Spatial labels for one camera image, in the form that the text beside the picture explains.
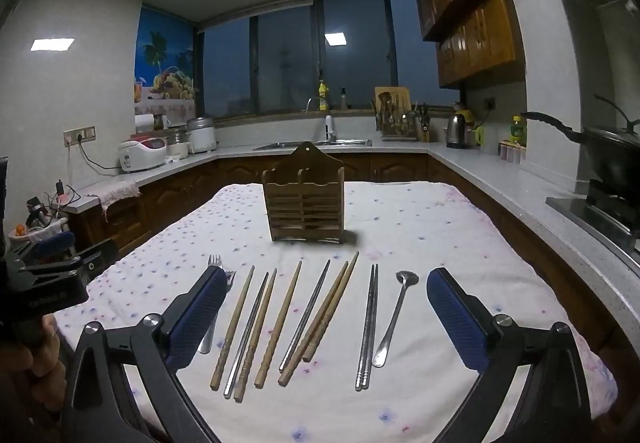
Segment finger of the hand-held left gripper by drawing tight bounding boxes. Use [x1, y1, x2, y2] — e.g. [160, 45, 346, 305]
[11, 230, 77, 266]
[22, 239, 119, 285]

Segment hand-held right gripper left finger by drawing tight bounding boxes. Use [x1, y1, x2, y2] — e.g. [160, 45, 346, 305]
[62, 267, 229, 443]

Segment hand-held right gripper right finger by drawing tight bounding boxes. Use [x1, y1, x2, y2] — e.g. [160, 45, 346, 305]
[426, 267, 593, 443]

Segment wooden chopstick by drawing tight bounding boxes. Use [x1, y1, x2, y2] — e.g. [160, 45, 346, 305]
[234, 268, 278, 401]
[277, 261, 350, 386]
[210, 265, 256, 391]
[254, 260, 303, 389]
[301, 251, 361, 364]

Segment metal chopstick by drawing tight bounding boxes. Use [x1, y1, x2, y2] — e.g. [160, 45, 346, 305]
[364, 264, 380, 391]
[355, 264, 376, 391]
[278, 259, 332, 372]
[223, 271, 270, 399]

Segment wooden utensil holder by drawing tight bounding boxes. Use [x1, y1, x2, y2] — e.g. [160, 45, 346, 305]
[261, 142, 346, 244]

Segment person's left hand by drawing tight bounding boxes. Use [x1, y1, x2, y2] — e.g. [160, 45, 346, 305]
[0, 313, 68, 429]

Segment white lace cloth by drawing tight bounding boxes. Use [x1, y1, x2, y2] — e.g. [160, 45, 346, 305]
[85, 180, 142, 215]

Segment metal spoon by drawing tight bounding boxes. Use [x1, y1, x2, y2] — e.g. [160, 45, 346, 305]
[371, 270, 420, 369]

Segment dark wooden lower cabinets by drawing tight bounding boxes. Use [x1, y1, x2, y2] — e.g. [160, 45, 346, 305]
[65, 153, 640, 374]

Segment white rice cooker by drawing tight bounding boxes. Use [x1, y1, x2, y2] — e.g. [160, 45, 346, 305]
[118, 137, 168, 173]

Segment dotted white tablecloth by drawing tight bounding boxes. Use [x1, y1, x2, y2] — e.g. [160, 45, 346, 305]
[52, 180, 618, 443]

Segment glass jar with lid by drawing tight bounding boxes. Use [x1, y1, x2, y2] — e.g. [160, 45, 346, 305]
[166, 130, 190, 161]

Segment white pot with steel lid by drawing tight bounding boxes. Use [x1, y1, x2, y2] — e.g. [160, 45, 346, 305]
[186, 117, 218, 154]

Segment gas stove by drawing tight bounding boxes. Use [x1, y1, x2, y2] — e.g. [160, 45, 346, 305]
[546, 180, 640, 269]

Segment pink spice container set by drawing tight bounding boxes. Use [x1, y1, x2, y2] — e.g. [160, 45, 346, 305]
[498, 140, 527, 164]

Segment steel electric kettle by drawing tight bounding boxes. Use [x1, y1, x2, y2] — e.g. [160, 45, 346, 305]
[446, 113, 476, 150]

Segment knife block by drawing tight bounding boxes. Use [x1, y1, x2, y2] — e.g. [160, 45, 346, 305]
[416, 104, 432, 143]

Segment steel kitchen sink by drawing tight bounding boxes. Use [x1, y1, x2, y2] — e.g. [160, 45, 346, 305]
[253, 139, 373, 151]

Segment kitchen utensil rack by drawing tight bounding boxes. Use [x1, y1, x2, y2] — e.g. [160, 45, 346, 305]
[375, 93, 418, 141]

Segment black wok with lid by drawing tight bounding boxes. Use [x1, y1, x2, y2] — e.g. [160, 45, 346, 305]
[520, 96, 640, 186]

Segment wooden cutting board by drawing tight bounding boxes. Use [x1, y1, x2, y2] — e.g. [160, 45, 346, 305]
[375, 86, 410, 124]

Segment dark kitchen window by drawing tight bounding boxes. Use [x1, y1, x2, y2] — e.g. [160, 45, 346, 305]
[194, 0, 453, 119]

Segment wooden upper cabinets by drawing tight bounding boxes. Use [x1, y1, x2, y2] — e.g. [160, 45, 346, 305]
[410, 0, 526, 89]

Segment bowl of cables and chargers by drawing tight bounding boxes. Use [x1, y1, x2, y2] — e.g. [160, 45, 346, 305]
[10, 180, 81, 245]

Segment black power cable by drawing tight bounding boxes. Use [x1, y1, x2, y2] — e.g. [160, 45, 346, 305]
[75, 138, 123, 170]

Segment wall outlet strip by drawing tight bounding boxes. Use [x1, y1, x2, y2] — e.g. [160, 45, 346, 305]
[63, 126, 96, 146]

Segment tropical fruit wall poster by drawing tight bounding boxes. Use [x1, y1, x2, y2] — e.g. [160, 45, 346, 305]
[134, 6, 196, 116]

